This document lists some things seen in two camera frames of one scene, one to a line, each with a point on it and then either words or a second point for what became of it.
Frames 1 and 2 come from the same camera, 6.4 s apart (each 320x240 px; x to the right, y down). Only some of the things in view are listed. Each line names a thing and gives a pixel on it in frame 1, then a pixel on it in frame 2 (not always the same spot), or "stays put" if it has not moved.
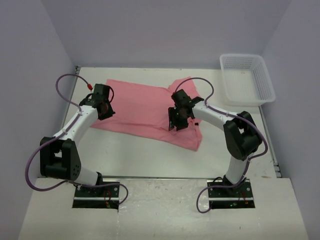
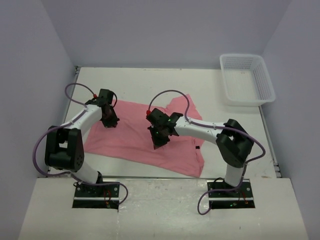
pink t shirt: [141, 110] -> [132, 138]
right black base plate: [240, 197] stays put
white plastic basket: [246, 81] stays put
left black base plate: [103, 197] stays put
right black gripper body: [182, 121] -> [159, 137]
